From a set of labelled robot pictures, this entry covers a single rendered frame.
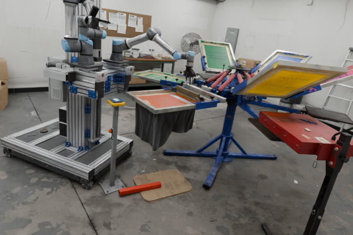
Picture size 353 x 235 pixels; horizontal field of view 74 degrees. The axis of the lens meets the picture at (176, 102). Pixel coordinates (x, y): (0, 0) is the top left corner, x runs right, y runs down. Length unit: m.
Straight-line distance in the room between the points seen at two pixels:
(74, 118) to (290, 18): 5.42
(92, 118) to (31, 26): 3.34
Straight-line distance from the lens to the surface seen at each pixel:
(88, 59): 2.36
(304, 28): 6.44
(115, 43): 2.74
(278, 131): 1.89
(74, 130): 2.93
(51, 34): 5.80
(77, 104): 2.78
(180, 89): 2.68
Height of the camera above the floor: 1.68
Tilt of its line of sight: 17 degrees down
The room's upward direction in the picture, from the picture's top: 7 degrees clockwise
